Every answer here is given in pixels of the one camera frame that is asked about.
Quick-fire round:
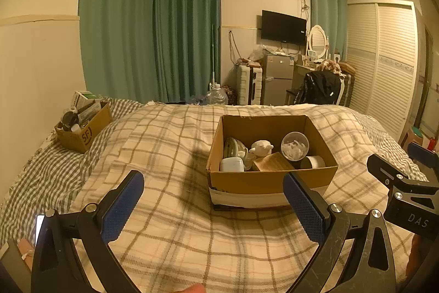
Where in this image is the white tape roll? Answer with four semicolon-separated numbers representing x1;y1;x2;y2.
300;155;326;170

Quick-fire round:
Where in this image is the cardboard box with clutter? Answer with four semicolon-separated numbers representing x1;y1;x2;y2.
54;91;114;154

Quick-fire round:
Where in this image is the white mop pole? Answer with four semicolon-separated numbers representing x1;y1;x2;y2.
209;24;218;88

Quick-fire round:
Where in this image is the clear round lidded container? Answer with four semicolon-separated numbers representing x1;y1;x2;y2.
280;131;309;162

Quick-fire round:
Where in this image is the black jacket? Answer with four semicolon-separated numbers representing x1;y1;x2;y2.
296;71;342;106

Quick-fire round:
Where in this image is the blond fluffy item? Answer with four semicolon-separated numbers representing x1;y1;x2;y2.
316;60;342;76

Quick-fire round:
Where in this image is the black wall television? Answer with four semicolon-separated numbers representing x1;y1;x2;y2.
260;9;307;47

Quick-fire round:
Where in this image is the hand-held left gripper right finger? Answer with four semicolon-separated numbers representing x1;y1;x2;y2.
283;171;398;293

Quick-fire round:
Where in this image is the white oval mirror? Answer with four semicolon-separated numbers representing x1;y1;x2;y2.
307;24;329;61

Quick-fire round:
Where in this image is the smartphone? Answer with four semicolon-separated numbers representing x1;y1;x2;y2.
35;215;46;243

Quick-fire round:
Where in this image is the gingham bed sheet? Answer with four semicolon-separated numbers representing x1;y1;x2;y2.
0;97;145;247

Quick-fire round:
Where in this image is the white dressing table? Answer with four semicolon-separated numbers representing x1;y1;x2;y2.
292;60;344;98

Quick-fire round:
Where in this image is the white earbud case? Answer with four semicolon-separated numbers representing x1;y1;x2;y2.
220;157;245;172

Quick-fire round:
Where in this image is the dark flat object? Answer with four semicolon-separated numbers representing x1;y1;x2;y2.
0;238;34;290

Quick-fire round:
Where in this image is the person's left hand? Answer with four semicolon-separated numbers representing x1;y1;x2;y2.
178;283;207;293

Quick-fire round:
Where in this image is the green curtain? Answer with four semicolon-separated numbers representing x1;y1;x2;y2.
152;0;221;104
78;0;156;102
306;0;348;57

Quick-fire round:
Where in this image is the green white round object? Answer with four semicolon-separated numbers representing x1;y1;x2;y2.
223;137;248;160

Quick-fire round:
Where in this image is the white louvred wardrobe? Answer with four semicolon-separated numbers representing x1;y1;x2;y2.
346;0;428;143

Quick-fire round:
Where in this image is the white figurine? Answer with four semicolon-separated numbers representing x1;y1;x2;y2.
248;140;274;158

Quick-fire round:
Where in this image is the silver fridge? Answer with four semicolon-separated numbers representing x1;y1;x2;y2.
262;53;295;106

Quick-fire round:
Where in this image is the plaid blanket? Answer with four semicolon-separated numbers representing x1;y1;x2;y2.
69;103;430;293

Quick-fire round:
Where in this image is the white suitcase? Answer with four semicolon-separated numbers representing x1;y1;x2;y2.
236;64;264;106

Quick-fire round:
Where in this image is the floral bag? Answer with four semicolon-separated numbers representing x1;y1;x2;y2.
221;85;238;105

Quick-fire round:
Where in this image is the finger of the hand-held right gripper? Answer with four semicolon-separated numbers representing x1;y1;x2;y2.
366;154;427;189
407;141;439;166

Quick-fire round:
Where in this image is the clear water jug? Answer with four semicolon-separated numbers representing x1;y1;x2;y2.
205;82;229;106

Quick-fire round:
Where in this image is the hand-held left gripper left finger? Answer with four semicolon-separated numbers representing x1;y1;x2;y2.
31;170;145;293

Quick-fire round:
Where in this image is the person's right hand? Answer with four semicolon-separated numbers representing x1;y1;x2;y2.
406;234;425;284

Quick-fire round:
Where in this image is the clear plastic bag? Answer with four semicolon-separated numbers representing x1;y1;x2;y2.
247;45;272;62

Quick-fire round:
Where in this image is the plastic stool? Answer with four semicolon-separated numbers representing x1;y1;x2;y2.
399;127;426;148

